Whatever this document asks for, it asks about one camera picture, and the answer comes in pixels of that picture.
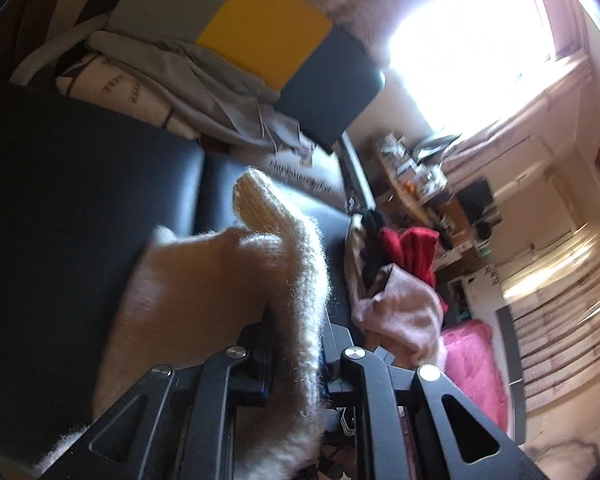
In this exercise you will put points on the red garment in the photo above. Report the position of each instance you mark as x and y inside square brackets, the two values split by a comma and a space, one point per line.
[414, 252]

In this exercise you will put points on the cream fuzzy knit sweater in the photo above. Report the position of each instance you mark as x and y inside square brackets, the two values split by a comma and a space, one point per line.
[220, 285]

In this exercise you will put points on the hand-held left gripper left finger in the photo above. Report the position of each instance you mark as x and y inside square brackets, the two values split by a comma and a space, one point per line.
[260, 366]

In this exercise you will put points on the bright window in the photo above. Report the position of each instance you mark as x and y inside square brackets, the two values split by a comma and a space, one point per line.
[475, 35]

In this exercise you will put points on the black leather sofa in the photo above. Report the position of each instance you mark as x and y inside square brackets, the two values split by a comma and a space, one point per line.
[80, 185]

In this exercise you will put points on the black garment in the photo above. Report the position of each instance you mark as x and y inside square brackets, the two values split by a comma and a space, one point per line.
[372, 245]

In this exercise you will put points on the grey crumpled cloth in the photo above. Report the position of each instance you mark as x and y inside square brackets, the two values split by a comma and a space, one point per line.
[205, 85]

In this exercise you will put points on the pale pink garment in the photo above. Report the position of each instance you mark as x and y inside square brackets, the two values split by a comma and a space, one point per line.
[400, 310]

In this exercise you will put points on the grey yellow black cushion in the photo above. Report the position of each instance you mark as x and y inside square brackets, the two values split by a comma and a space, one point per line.
[275, 40]

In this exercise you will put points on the bright pink fluffy blanket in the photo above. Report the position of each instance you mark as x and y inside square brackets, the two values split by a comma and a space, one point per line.
[475, 370]

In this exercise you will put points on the cluttered wooden desk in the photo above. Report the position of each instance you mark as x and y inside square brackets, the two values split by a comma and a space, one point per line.
[425, 195]

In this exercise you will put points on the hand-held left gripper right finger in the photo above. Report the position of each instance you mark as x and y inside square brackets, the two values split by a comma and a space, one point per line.
[332, 365]

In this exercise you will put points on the white printed pillow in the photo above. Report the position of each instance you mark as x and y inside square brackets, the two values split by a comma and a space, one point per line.
[125, 95]

